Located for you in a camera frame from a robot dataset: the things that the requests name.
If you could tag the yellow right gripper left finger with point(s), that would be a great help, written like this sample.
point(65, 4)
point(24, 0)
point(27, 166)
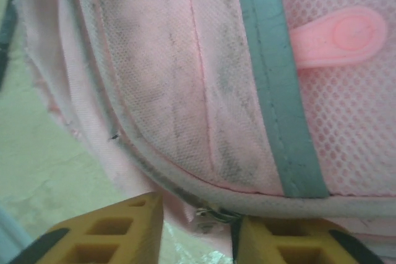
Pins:
point(102, 233)

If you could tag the pink backpack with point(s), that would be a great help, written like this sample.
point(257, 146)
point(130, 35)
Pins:
point(154, 60)

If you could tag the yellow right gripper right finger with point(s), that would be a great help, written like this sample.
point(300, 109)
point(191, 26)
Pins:
point(294, 242)

